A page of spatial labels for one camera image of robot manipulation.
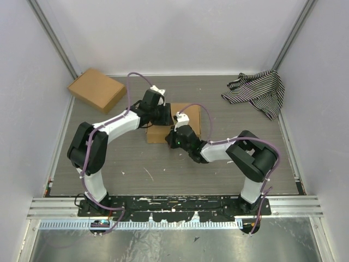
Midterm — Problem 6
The brown cardboard box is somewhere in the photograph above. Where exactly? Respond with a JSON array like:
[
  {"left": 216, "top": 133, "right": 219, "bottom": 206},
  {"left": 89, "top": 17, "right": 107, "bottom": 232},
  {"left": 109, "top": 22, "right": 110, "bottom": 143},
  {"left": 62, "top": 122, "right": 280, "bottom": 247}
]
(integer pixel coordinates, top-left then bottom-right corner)
[
  {"left": 68, "top": 68, "right": 127, "bottom": 114},
  {"left": 146, "top": 103, "right": 201, "bottom": 144}
]

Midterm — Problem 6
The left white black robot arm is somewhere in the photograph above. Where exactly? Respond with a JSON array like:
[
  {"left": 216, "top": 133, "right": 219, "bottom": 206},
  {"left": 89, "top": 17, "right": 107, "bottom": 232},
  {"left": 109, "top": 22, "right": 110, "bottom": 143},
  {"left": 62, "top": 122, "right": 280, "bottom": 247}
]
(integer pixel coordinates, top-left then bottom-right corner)
[{"left": 67, "top": 85, "right": 173, "bottom": 217}]

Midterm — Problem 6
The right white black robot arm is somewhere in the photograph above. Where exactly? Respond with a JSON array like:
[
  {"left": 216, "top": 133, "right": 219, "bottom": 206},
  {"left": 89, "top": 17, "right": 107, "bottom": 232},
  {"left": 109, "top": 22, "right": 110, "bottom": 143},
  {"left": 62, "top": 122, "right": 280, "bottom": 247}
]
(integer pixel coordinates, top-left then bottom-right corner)
[{"left": 165, "top": 125, "right": 280, "bottom": 216}]

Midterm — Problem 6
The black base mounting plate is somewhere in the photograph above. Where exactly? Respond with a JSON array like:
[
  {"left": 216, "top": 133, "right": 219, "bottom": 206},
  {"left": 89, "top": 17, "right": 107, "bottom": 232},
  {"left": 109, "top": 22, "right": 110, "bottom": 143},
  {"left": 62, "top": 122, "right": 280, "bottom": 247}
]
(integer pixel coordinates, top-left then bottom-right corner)
[{"left": 74, "top": 195, "right": 272, "bottom": 223}]

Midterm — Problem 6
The black white striped cloth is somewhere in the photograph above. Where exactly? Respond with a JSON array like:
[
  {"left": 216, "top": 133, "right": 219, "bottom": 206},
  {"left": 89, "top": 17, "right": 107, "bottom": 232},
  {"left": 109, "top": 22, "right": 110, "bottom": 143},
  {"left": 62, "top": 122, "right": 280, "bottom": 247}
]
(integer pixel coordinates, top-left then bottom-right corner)
[{"left": 221, "top": 70, "right": 285, "bottom": 121}]

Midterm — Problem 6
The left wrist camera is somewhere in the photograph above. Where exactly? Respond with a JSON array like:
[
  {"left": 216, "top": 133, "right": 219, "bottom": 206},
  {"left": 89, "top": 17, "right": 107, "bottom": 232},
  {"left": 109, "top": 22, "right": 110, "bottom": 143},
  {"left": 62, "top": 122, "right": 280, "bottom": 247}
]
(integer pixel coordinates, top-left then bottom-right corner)
[{"left": 150, "top": 85, "right": 166, "bottom": 106}]

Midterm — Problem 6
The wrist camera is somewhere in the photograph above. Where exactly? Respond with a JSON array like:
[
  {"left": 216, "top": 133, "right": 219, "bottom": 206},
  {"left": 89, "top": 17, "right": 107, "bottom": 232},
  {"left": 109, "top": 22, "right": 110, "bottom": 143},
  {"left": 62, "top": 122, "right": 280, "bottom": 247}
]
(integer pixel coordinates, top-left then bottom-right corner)
[
  {"left": 150, "top": 85, "right": 166, "bottom": 106},
  {"left": 174, "top": 112, "right": 189, "bottom": 132}
]

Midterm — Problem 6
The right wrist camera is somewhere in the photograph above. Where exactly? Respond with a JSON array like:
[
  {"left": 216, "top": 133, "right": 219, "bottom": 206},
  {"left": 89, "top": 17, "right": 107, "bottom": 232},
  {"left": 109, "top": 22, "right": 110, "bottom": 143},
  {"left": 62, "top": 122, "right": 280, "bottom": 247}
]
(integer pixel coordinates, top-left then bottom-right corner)
[{"left": 174, "top": 112, "right": 189, "bottom": 132}]

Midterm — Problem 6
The aluminium front rail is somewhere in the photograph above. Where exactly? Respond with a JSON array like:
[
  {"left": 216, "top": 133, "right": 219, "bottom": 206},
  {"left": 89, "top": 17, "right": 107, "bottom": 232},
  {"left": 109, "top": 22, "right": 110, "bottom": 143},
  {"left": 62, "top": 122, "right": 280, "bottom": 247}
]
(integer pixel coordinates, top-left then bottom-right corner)
[{"left": 27, "top": 195, "right": 323, "bottom": 222}]

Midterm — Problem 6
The white slotted cable duct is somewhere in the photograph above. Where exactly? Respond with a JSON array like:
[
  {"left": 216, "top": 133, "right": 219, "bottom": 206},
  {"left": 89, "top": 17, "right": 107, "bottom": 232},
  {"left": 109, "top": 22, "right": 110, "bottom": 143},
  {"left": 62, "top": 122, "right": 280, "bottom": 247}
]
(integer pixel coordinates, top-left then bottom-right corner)
[{"left": 38, "top": 218, "right": 243, "bottom": 230}]

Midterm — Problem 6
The left aluminium corner post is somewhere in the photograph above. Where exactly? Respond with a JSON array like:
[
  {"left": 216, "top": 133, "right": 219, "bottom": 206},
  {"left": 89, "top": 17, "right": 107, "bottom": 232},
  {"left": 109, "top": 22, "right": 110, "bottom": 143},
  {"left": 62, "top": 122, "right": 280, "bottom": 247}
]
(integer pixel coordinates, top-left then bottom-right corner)
[{"left": 27, "top": 0, "right": 79, "bottom": 79}]

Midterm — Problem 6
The aluminium corner post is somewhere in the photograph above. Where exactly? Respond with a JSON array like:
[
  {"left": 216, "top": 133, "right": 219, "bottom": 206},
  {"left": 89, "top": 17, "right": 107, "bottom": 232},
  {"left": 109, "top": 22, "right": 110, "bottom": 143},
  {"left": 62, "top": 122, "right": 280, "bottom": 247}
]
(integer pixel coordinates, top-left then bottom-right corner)
[
  {"left": 272, "top": 0, "right": 318, "bottom": 71},
  {"left": 27, "top": 0, "right": 79, "bottom": 79}
]

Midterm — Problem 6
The right aluminium corner post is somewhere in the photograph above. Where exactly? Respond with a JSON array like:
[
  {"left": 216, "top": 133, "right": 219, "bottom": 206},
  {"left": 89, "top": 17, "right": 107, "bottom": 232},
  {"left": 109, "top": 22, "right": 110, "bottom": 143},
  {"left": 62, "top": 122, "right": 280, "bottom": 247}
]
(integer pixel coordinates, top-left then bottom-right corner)
[{"left": 272, "top": 0, "right": 318, "bottom": 71}]

